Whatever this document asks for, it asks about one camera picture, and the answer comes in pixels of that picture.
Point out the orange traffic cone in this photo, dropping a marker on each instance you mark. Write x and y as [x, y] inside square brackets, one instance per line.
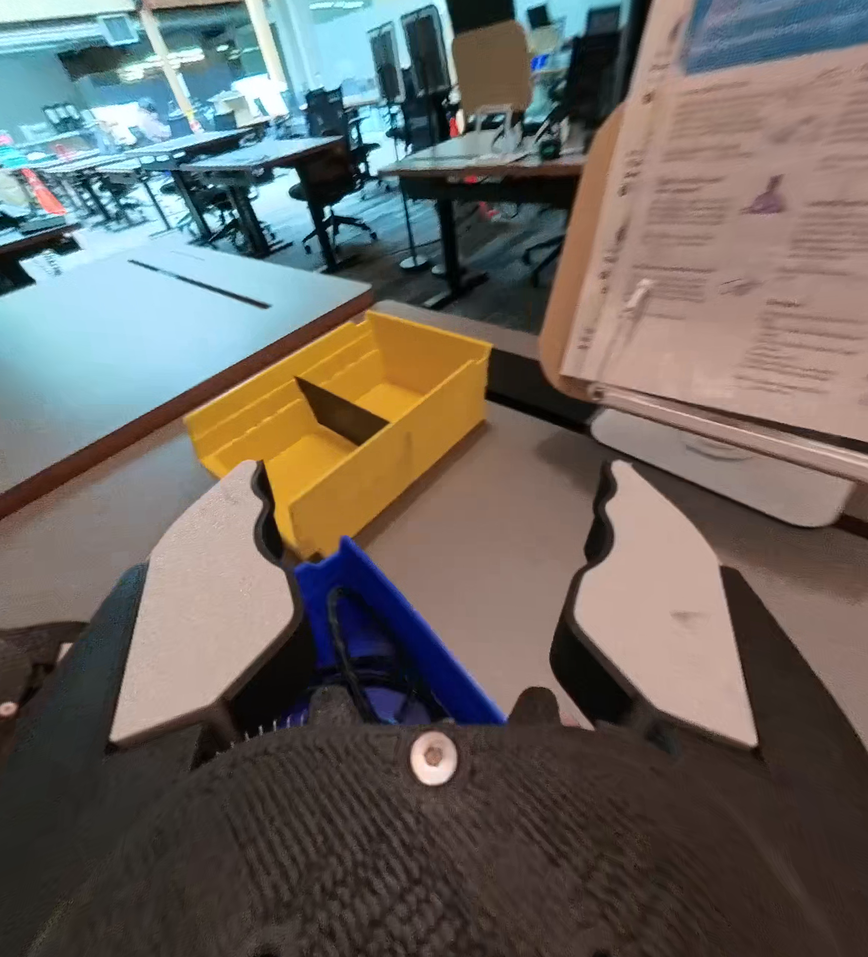
[45, 196]

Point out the wood-edged office desk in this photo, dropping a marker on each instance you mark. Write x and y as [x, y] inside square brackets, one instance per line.
[493, 161]

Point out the yellow storage bin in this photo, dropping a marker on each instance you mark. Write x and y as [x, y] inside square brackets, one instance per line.
[374, 478]

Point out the printed instruction sheet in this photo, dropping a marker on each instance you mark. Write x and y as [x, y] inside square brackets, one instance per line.
[740, 224]

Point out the blue storage bin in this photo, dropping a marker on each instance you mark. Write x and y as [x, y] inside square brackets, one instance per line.
[396, 620]

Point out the instruction sheet on wooden stand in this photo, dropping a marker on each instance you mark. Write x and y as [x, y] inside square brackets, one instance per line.
[763, 486]

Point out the black office chair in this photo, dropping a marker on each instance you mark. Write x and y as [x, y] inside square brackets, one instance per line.
[598, 67]
[329, 119]

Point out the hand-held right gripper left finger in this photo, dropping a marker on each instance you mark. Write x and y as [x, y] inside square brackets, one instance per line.
[209, 613]

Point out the neighbouring grey desk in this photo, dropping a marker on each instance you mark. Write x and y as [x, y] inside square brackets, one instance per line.
[105, 359]

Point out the black bin divider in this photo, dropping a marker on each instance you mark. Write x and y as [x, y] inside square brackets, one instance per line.
[344, 415]

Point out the wooden document stand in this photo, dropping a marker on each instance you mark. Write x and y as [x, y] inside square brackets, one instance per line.
[490, 67]

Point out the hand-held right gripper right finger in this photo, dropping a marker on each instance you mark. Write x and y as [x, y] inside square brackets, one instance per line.
[665, 613]

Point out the row of office desks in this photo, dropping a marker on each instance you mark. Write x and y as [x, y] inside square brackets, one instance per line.
[254, 153]

